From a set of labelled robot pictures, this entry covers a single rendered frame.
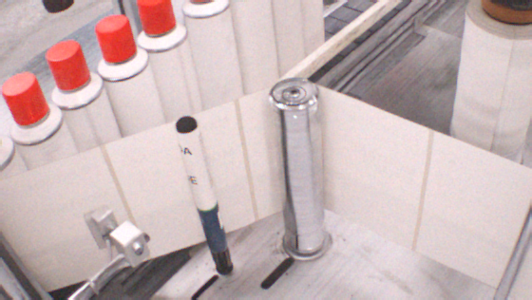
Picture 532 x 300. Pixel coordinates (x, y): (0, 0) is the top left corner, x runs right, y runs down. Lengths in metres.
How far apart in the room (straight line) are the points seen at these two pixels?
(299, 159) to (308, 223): 0.08
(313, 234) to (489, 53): 0.23
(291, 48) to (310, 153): 0.27
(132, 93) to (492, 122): 0.35
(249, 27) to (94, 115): 0.21
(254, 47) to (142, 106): 0.16
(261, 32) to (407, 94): 0.20
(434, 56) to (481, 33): 0.28
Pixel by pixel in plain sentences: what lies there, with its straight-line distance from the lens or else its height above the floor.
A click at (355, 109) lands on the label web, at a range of 0.43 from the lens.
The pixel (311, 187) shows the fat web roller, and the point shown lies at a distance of 0.48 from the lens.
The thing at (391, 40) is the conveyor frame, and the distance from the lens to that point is 0.87.
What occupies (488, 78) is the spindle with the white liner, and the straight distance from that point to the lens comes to 0.55.
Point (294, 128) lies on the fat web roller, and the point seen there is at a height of 1.05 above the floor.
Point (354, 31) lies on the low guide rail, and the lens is 0.79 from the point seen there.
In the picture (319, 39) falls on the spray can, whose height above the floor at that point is 0.92.
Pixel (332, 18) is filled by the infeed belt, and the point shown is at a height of 0.88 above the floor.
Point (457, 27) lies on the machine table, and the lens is 0.97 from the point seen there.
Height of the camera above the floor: 1.34
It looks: 44 degrees down
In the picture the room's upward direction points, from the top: 8 degrees counter-clockwise
